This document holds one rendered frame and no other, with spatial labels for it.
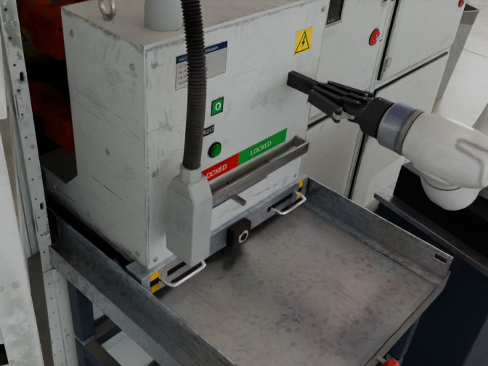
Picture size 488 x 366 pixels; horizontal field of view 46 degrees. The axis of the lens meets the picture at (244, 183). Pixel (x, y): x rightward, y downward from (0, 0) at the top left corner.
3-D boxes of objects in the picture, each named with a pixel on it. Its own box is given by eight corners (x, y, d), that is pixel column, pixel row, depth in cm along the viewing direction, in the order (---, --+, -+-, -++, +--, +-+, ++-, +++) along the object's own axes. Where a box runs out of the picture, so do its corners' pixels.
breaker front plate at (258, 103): (300, 184, 144) (334, -4, 116) (152, 277, 114) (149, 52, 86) (296, 181, 145) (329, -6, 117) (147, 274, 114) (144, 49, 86)
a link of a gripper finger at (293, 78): (314, 96, 117) (313, 97, 116) (288, 83, 120) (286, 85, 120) (317, 83, 115) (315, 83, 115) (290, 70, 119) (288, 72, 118)
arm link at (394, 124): (419, 147, 110) (392, 134, 113) (432, 104, 105) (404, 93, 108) (396, 163, 104) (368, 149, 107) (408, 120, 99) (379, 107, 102)
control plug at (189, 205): (210, 255, 107) (215, 180, 96) (191, 268, 103) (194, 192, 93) (181, 235, 111) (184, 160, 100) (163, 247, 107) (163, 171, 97)
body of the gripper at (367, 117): (371, 146, 107) (331, 127, 112) (393, 131, 112) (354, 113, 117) (380, 111, 103) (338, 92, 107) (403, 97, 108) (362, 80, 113)
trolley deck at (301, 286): (444, 289, 135) (451, 271, 132) (277, 474, 96) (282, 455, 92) (236, 165, 170) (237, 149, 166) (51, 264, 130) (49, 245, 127)
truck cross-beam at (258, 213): (305, 194, 148) (308, 176, 145) (141, 301, 114) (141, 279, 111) (290, 186, 151) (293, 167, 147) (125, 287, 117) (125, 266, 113)
